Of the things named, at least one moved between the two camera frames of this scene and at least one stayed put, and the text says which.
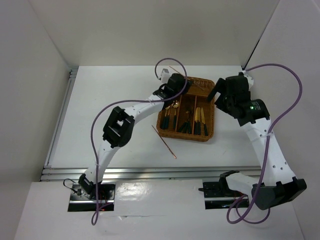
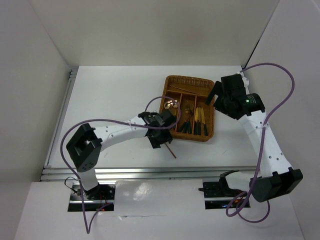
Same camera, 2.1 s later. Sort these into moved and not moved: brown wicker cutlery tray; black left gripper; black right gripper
Moved: black left gripper
Not moved: brown wicker cutlery tray; black right gripper
